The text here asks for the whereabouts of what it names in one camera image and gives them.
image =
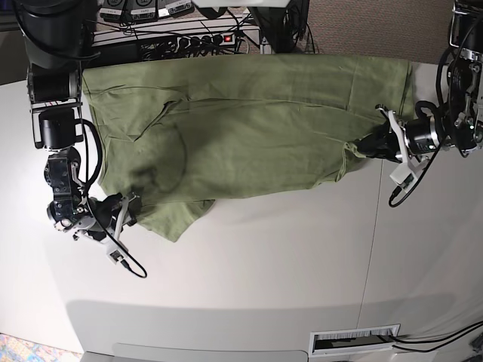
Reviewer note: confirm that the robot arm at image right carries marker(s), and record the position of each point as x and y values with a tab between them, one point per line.
455	120

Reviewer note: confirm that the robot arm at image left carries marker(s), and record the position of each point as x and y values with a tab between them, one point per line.
58	43

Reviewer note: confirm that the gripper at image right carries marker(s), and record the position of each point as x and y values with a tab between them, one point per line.
405	142

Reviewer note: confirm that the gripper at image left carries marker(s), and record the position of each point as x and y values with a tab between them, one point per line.
105	221

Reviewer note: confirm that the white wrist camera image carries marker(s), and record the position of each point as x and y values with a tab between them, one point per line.
115	255
403	177

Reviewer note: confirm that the table cable grommet slot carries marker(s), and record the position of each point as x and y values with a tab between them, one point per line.
357	341

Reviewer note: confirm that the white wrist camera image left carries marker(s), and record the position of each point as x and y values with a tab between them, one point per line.
115	255

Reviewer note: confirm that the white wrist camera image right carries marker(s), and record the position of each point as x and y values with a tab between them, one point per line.
403	177

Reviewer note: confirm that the black camera cable image right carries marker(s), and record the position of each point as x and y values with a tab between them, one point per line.
411	188

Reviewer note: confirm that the white power strip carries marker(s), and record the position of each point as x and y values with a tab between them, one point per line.
215	41

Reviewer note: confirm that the green T-shirt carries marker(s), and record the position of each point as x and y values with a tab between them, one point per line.
186	133

